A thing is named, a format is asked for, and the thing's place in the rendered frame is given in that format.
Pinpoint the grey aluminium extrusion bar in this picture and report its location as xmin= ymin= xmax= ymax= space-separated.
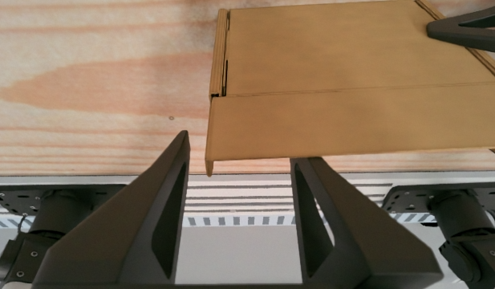
xmin=0 ymin=170 xmax=495 ymax=203

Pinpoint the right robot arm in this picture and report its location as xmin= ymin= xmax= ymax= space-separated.
xmin=381 ymin=182 xmax=495 ymax=289

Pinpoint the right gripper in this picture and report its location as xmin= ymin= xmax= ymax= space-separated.
xmin=426 ymin=6 xmax=495 ymax=53

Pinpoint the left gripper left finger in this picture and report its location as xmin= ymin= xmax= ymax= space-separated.
xmin=34 ymin=130 xmax=191 ymax=284

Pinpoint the brown cardboard box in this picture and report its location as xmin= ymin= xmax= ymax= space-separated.
xmin=205 ymin=0 xmax=495 ymax=177

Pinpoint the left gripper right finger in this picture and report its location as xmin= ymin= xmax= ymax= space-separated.
xmin=290 ymin=157 xmax=444 ymax=289

